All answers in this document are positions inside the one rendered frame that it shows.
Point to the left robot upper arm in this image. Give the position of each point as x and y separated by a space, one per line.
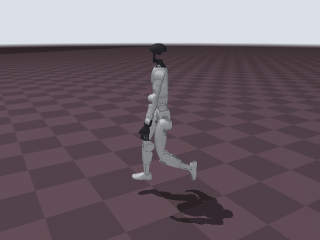
157 84

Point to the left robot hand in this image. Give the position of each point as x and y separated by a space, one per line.
145 131

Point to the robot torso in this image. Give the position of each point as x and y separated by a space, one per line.
162 108

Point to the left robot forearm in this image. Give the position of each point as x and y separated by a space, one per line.
151 110

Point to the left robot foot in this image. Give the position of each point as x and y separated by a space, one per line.
193 171

